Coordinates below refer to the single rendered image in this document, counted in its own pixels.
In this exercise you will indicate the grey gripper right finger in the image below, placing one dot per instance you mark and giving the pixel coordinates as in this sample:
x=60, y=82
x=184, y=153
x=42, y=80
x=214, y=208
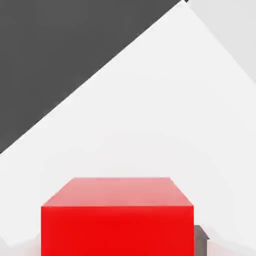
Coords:
x=200, y=244

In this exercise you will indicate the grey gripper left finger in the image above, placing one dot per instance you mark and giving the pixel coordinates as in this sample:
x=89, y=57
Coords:
x=37, y=251

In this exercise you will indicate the small red cube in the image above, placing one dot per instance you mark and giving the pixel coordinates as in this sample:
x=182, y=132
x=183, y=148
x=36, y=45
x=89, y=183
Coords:
x=117, y=230

